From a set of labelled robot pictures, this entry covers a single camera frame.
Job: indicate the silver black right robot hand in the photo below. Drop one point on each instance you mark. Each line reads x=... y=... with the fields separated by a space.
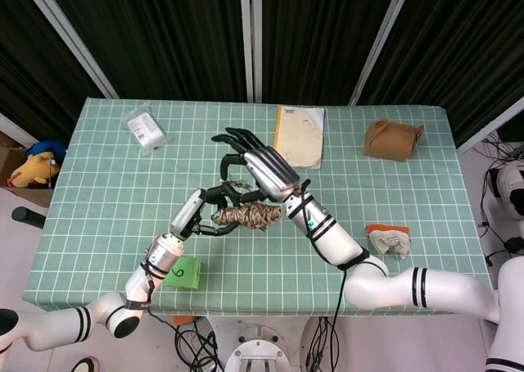
x=270 y=171

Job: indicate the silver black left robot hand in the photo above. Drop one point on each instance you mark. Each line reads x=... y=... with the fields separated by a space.
x=188 y=212

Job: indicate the metal robot base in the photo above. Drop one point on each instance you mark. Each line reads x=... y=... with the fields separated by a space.
x=256 y=351

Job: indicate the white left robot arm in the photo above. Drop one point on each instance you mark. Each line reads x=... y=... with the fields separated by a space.
x=161 y=255

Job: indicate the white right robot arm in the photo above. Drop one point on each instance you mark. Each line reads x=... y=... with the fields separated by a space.
x=335 y=241

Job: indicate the worn cream notebook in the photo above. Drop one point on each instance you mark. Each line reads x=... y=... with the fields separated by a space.
x=301 y=134

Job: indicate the green numbered cube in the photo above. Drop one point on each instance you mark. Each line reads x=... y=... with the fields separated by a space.
x=186 y=274

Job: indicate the green checked tablecloth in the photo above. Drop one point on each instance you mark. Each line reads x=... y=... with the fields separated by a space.
x=123 y=208

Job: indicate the clear plastic packet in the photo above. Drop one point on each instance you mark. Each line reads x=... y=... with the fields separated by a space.
x=143 y=128

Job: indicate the small orange object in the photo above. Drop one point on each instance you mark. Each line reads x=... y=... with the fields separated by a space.
x=182 y=320

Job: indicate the brown paper bag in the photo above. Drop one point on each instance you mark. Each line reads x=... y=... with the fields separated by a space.
x=389 y=140

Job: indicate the black curtain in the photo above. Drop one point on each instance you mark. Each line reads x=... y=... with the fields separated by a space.
x=462 y=40
x=24 y=60
x=163 y=32
x=319 y=32

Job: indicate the yellow plush toy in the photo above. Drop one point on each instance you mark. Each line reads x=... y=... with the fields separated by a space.
x=32 y=171

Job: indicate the black cylinder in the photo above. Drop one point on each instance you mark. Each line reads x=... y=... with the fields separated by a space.
x=26 y=217

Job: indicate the brown cardboard box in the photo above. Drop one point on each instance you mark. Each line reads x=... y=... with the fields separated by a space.
x=10 y=155

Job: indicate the white round device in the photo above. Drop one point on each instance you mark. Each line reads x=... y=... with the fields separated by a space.
x=509 y=189

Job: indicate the white frame post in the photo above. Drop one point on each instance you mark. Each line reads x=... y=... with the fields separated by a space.
x=491 y=128
x=69 y=36
x=12 y=127
x=380 y=40
x=257 y=40

